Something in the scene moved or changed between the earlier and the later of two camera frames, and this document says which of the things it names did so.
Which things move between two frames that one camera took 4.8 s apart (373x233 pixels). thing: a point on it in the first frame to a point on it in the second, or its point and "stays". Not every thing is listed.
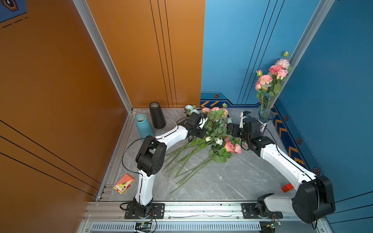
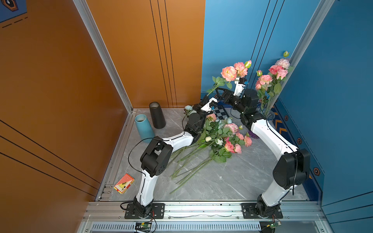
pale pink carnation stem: (284, 62) stays
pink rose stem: (274, 69) stays
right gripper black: (236, 127) to (227, 92)
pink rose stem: (281, 73) stays
